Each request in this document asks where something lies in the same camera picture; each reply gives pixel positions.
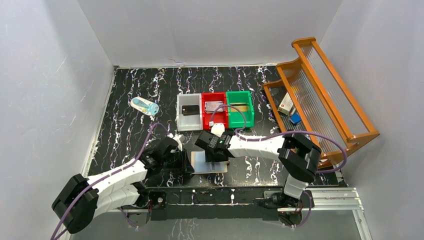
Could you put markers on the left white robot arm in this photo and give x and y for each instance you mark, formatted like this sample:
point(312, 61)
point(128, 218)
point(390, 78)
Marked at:
point(102, 188)

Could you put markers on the white red small box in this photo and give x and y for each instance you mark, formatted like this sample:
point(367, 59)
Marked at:
point(286, 105)

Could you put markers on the oval white blue package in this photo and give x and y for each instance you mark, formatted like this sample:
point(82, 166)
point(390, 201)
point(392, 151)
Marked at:
point(144, 106)

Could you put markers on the orange wooden shelf rack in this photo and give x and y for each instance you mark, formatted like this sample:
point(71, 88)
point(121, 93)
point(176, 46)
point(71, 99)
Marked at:
point(321, 98)

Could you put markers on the green plastic bin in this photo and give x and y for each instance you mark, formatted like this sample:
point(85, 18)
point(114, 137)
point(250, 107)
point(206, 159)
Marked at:
point(242, 100)

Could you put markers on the white plastic bin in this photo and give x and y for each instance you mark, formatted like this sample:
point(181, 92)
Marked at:
point(189, 123)

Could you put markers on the grey cards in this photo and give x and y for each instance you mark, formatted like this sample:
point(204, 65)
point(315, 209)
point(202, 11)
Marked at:
point(211, 106)

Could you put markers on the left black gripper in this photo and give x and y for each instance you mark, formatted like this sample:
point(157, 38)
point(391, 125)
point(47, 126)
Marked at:
point(185, 160)

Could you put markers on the gold card in green bin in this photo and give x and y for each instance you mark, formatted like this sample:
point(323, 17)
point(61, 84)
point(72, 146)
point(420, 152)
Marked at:
point(242, 107)

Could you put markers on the aluminium frame rail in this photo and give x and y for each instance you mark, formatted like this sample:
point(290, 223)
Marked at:
point(332, 199)

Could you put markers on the black card in white bin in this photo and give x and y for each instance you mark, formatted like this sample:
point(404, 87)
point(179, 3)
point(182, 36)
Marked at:
point(190, 110)

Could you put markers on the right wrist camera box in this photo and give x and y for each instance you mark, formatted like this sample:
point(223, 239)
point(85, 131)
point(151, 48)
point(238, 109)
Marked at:
point(218, 129)

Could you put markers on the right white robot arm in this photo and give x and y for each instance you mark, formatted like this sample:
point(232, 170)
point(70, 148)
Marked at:
point(298, 154)

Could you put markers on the blue small object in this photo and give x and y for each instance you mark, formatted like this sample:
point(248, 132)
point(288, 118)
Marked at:
point(295, 119)

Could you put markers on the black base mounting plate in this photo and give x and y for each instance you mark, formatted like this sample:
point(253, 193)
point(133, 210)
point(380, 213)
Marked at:
point(258, 202)

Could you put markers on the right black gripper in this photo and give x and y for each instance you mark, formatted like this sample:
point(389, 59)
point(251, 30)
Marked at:
point(209, 157)

